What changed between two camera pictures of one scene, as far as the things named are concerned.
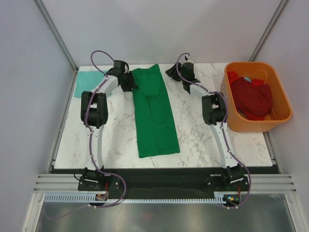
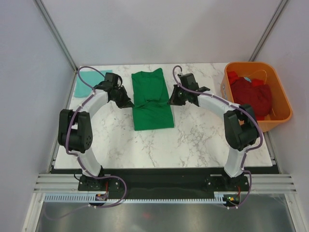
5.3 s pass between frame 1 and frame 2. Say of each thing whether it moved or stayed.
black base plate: stayed
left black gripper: moved
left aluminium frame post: stayed
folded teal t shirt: stayed
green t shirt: moved
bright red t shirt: stayed
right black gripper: moved
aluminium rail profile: stayed
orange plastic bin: stayed
